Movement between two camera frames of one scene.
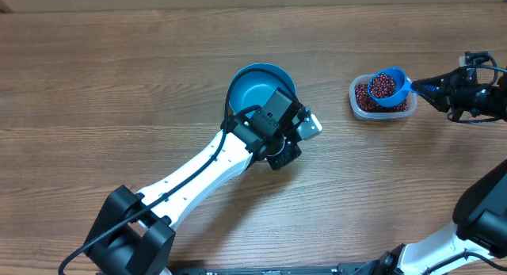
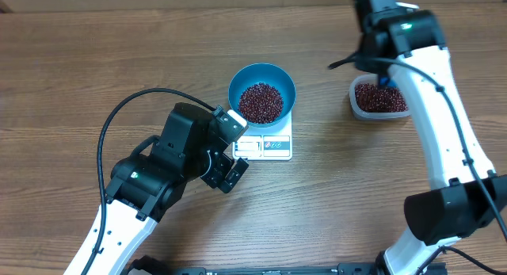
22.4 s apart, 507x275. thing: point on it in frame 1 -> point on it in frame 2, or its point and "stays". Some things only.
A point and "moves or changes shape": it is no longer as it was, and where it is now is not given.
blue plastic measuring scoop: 390,86 moves or changes shape
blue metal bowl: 255,89 stays
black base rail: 310,270 stays
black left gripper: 291,150 -> 217,176
